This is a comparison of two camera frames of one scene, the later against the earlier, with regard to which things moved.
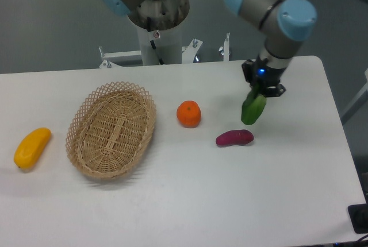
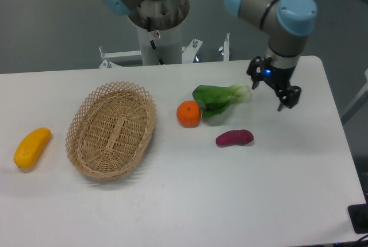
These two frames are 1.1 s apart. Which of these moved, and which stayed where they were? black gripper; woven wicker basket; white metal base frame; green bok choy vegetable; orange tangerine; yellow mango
Moved: green bok choy vegetable; black gripper
Stayed: orange tangerine; woven wicker basket; yellow mango; white metal base frame
